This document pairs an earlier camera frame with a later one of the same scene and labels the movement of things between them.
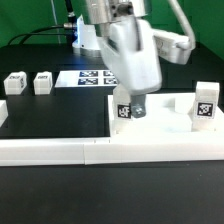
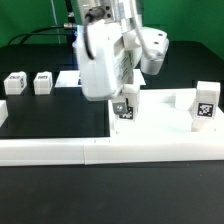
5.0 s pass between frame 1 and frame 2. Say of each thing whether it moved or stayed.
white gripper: moved
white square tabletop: stayed
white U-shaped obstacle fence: stayed
